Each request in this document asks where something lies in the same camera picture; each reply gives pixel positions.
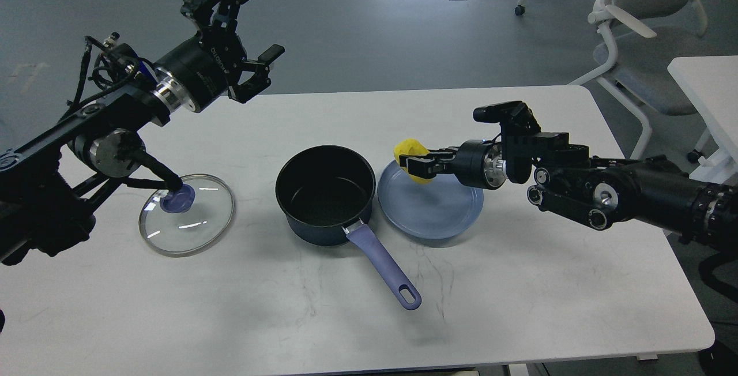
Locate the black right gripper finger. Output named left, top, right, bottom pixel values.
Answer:
left=399, top=145, right=459, bottom=166
left=406, top=160, right=454, bottom=179

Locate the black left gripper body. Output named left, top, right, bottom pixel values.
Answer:
left=155, top=35, right=246, bottom=113

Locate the yellow potato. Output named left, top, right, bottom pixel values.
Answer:
left=394, top=139, right=434, bottom=185

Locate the white side table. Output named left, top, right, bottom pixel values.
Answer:
left=668, top=55, right=737, bottom=185

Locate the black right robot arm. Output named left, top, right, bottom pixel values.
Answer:
left=398, top=101, right=737, bottom=255

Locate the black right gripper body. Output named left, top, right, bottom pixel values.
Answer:
left=453, top=140, right=508, bottom=190

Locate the blue round plate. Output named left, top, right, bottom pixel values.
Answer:
left=377, top=160, right=484, bottom=242

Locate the glass pot lid purple knob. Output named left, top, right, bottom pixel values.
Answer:
left=138, top=174, right=235, bottom=258

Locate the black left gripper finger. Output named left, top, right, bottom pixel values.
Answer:
left=228, top=44, right=285, bottom=104
left=181, top=0, right=250, bottom=47

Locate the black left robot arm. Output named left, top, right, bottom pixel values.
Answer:
left=1, top=0, right=285, bottom=265

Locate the dark blue saucepan purple handle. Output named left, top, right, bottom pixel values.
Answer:
left=275, top=145, right=422, bottom=310

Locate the grey white office chair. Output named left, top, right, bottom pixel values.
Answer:
left=574, top=0, right=721, bottom=160

